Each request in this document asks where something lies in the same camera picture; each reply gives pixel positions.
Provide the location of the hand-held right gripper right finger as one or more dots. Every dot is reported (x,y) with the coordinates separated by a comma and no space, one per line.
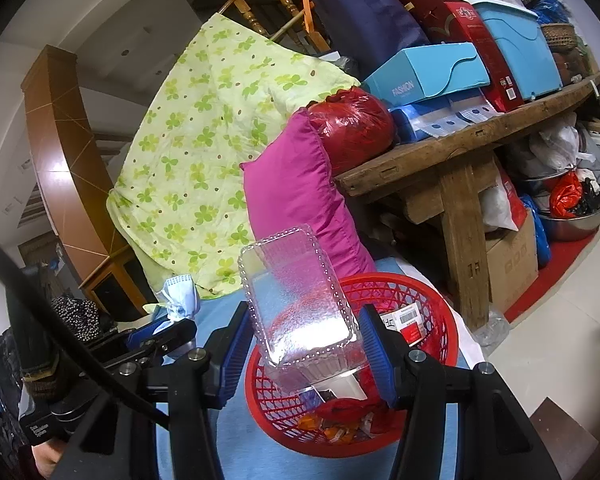
(377,355)

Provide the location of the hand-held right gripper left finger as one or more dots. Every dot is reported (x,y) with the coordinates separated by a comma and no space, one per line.
(232,355)

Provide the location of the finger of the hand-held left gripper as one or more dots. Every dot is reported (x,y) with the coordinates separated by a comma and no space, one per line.
(150,332)
(177,340)

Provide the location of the blue face mask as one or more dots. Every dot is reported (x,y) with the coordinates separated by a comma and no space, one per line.
(180,295)

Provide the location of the clear plastic tray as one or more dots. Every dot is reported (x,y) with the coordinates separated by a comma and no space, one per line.
(300,300)

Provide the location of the red plastic basket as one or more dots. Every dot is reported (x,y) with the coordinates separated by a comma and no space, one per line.
(330,449)

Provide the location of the black white-dotted garment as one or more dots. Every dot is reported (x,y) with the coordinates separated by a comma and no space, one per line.
(75,317)

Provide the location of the blue blanket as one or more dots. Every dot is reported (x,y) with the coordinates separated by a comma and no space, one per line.
(235,450)

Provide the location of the clear plastic bag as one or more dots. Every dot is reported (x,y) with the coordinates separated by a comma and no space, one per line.
(492,330)

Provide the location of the brown cardboard box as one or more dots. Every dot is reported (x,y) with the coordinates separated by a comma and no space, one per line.
(512,265)

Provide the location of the ceiling air vent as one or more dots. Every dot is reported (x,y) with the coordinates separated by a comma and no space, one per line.
(30,210)

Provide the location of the magenta pillow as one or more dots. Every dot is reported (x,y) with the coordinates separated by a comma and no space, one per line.
(300,185)

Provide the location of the brown cardboard piece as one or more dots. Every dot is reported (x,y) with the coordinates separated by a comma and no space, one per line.
(555,425)

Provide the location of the white red printed bag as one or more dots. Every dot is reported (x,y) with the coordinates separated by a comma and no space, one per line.
(500,205)

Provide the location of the red floor mat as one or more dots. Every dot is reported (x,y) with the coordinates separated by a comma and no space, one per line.
(555,275)

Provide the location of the blue plastic bag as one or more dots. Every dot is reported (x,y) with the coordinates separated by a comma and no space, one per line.
(540,245)
(550,10)

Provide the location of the green clover print quilt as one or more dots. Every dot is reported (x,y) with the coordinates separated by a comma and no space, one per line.
(190,135)

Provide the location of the old wooden table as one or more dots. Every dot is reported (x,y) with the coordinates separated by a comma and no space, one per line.
(430,155)

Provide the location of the brown wooden cabinet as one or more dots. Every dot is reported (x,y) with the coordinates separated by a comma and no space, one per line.
(60,135)

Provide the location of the red plastic bag bundle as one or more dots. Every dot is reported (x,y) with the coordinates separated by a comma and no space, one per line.
(355,130)

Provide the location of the stack of blue white packets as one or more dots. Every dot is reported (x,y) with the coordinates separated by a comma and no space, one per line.
(420,122)

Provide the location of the steel basin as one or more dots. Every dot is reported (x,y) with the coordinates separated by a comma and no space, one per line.
(575,222)

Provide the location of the orange-red plastic bag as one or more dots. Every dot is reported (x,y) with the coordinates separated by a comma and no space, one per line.
(565,195)

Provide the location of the white plastic bag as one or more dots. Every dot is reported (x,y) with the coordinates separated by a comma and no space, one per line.
(555,145)

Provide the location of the light blue cardboard box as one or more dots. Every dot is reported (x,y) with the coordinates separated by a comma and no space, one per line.
(420,72)

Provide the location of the red printed box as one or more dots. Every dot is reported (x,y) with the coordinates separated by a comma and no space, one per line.
(485,60)

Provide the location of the turquoise plastic storage bin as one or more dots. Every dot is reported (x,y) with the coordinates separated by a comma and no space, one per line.
(520,50)

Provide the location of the navy fabric bag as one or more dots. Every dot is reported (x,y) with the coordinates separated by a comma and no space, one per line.
(365,15)

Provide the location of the maroon gift box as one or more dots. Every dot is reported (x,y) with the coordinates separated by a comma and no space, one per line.
(425,5)

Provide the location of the wicker basket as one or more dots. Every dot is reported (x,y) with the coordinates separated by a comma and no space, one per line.
(560,35)

